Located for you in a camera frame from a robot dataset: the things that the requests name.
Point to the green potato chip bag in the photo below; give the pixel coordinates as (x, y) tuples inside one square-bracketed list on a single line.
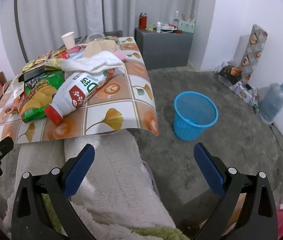
[(39, 97)]

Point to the patterned folded cloth roll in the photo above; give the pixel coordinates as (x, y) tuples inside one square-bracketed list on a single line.
[(254, 50)]

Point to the small white bottle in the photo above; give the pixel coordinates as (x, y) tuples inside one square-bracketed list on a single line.
[(158, 27)]

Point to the clear plastic bowl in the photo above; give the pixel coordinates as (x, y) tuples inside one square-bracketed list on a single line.
[(95, 36)]

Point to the yellow green snack packet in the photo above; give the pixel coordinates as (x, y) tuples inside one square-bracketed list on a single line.
[(29, 66)]

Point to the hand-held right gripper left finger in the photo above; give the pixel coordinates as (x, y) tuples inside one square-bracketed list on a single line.
[(79, 170)]

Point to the blue water jug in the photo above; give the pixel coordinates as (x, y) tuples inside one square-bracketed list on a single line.
[(272, 102)]

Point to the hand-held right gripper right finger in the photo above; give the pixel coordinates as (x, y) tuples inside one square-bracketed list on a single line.
[(210, 170)]

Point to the grey curtain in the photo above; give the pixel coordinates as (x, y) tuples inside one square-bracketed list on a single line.
[(69, 7)]

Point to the patterned floor sheet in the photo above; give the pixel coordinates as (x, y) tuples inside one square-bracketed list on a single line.
[(241, 93)]

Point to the grey cabinet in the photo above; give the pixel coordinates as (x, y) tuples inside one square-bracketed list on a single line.
[(164, 50)]

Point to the black box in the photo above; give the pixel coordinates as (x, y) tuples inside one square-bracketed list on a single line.
[(32, 74)]

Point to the orange yellow snack packet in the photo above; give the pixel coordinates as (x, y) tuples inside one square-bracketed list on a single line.
[(44, 58)]

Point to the white plastic bottle red cap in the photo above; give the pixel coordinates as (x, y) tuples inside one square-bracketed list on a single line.
[(81, 90)]

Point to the white panel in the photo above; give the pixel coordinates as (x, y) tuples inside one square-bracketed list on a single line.
[(241, 50)]

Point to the blue plastic basket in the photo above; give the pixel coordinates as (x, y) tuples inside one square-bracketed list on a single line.
[(184, 127)]

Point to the white card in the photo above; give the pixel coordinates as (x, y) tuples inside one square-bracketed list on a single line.
[(19, 88)]

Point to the white paper cup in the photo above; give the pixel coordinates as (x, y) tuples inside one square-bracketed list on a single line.
[(68, 40)]

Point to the white tray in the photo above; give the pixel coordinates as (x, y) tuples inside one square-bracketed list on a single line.
[(169, 27)]

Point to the brown cardboard piece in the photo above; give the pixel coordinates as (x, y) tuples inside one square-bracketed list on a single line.
[(2, 77)]

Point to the green fluffy cloth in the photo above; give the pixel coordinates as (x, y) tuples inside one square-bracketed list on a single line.
[(156, 233)]

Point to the crumpled yellow snack packet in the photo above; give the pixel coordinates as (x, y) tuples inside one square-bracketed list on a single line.
[(54, 64)]

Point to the black curved tube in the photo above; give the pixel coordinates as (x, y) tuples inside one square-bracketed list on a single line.
[(19, 27)]

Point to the white plastic bag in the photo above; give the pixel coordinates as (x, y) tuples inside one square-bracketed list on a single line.
[(222, 67)]

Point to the black orange bag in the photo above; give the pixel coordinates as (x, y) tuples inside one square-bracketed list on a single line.
[(230, 73)]

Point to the white towel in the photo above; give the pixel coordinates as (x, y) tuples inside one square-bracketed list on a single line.
[(94, 61)]

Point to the beige paper wrapper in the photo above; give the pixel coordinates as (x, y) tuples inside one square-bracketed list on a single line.
[(99, 46)]

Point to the small green device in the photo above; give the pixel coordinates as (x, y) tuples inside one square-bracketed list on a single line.
[(256, 109)]

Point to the red orange snack packet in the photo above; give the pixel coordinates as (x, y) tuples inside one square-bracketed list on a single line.
[(16, 103)]

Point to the black power adapter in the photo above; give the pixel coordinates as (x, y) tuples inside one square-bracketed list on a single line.
[(248, 87)]

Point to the red thermos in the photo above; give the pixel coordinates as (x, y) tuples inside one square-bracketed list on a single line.
[(142, 21)]

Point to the green patterned box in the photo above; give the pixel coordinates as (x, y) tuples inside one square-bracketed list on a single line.
[(186, 27)]

